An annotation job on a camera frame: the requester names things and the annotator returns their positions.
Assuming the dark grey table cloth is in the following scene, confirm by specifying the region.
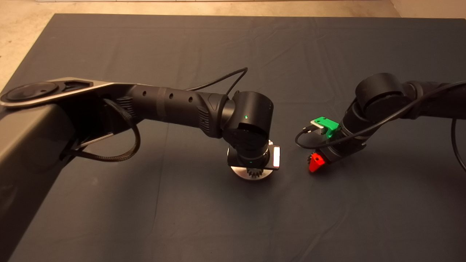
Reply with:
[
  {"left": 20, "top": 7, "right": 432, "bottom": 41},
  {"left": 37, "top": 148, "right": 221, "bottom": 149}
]
[{"left": 0, "top": 13, "right": 466, "bottom": 262}]

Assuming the thin black left camera cable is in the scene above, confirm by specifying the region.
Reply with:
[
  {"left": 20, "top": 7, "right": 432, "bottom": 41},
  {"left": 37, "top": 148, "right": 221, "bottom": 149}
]
[{"left": 186, "top": 67, "right": 249, "bottom": 96}]

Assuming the thick braided black cable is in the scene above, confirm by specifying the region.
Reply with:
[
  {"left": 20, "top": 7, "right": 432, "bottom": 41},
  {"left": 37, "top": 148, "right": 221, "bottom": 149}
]
[{"left": 60, "top": 98, "right": 142, "bottom": 163}]

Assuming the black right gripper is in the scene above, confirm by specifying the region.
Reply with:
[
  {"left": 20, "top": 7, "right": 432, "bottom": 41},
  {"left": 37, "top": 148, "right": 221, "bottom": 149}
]
[{"left": 309, "top": 140, "right": 367, "bottom": 173}]

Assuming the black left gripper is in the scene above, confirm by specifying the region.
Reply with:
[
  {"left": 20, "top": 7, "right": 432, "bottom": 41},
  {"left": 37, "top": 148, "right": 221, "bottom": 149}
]
[{"left": 227, "top": 144, "right": 281, "bottom": 171}]

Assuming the green right camera mount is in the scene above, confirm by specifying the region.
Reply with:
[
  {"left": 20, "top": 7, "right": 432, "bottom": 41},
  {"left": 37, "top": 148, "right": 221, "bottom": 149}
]
[{"left": 314, "top": 117, "right": 340, "bottom": 139}]

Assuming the round metal carrier plate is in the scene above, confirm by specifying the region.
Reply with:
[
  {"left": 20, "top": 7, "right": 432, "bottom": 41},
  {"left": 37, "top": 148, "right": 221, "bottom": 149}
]
[{"left": 230, "top": 140, "right": 276, "bottom": 181}]

